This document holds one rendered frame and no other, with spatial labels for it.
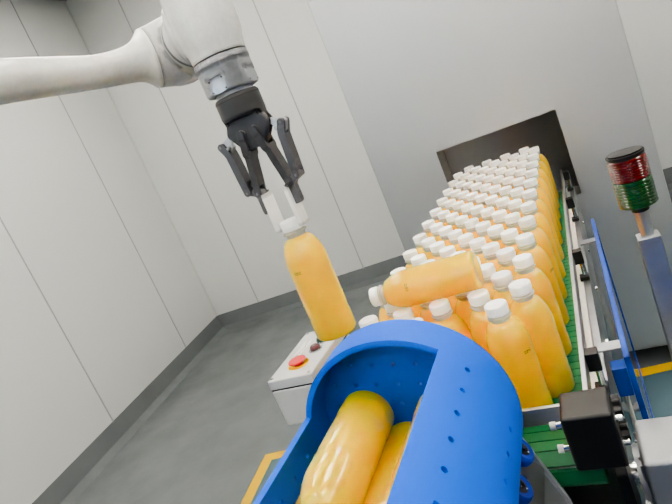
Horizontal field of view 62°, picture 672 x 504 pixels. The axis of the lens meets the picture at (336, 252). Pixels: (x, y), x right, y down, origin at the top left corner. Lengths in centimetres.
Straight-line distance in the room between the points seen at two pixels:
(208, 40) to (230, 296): 496
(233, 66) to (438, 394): 57
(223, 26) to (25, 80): 29
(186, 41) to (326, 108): 414
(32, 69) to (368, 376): 64
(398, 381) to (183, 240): 508
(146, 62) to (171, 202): 472
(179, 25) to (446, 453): 70
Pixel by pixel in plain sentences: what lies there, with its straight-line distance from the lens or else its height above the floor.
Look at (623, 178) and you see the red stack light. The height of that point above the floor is 122.
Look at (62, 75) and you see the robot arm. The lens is 96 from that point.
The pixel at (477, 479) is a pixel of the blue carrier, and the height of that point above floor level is 115.
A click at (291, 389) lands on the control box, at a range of 109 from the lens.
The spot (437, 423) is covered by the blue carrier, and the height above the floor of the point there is 119.
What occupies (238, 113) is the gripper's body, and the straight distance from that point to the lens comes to 91.
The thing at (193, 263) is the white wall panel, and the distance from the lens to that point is 582.
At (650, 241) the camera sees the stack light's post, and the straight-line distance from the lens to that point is 114.
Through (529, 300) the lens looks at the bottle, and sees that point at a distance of 104.
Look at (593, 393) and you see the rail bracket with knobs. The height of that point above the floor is 100.
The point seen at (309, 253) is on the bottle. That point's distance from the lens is 93.
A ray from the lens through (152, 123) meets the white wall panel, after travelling 567.
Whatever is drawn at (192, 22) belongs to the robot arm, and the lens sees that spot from 92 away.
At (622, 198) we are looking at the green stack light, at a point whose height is 118.
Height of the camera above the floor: 150
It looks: 12 degrees down
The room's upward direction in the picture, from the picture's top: 23 degrees counter-clockwise
